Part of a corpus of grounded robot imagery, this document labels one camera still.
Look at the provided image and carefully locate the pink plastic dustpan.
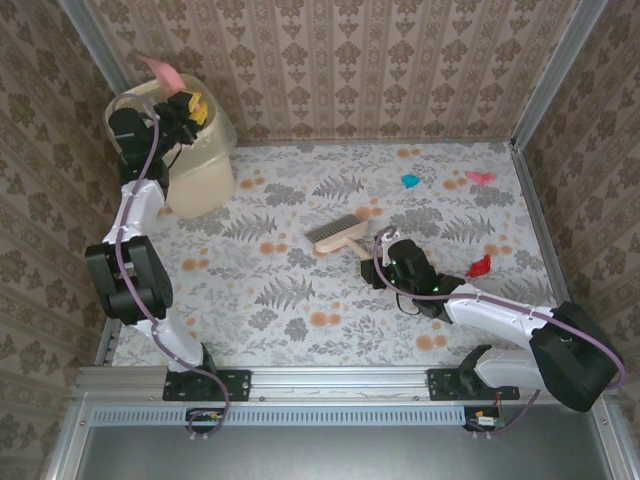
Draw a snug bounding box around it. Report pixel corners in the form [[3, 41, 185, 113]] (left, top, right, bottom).
[[138, 54, 202, 112]]

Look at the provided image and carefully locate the beige hand brush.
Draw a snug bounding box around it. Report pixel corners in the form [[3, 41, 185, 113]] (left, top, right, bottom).
[[304, 213, 375, 261]]

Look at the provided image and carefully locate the clear plastic bin liner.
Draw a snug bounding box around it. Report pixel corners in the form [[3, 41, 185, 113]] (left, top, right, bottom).
[[103, 73, 238, 174]]

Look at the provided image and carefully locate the beige plastic trash bin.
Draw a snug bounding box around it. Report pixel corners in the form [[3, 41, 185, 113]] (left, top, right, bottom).
[[103, 73, 238, 220]]

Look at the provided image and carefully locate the red crumpled paper scrap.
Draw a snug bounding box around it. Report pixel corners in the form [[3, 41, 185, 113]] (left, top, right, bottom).
[[465, 254, 493, 279]]

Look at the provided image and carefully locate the floral patterned tablecloth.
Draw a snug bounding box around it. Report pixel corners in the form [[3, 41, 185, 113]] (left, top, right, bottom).
[[112, 141, 571, 367]]

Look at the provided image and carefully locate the small circuit board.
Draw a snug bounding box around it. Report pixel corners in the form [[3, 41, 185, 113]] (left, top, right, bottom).
[[463, 405, 507, 434], [185, 407, 226, 435]]

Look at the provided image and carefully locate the grey metal panel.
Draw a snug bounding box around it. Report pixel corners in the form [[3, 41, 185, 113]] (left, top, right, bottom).
[[74, 424, 616, 480]]

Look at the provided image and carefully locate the aluminium frame post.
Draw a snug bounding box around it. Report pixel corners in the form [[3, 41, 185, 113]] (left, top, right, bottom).
[[510, 0, 610, 151], [57, 0, 132, 94]]

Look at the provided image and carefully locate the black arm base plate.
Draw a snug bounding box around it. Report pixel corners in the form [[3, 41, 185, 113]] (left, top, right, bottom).
[[162, 368, 251, 402], [427, 368, 520, 402]]

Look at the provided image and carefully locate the aluminium mounting rail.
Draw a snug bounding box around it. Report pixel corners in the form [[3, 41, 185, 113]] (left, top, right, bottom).
[[74, 365, 614, 402]]

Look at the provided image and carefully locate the aluminium side rail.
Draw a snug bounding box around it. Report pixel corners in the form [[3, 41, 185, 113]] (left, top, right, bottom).
[[509, 142, 571, 307], [94, 319, 126, 367]]

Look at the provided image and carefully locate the grey slotted cable duct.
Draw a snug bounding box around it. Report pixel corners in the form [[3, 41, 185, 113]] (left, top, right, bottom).
[[91, 405, 467, 427]]

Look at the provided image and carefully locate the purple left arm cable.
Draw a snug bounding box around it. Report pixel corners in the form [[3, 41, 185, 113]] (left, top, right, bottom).
[[109, 93, 232, 444]]

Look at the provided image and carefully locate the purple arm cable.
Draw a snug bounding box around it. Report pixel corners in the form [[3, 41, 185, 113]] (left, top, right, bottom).
[[109, 93, 232, 444], [372, 225, 627, 436]]

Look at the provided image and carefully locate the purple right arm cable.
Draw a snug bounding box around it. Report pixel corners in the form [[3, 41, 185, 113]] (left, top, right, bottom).
[[372, 225, 627, 436]]

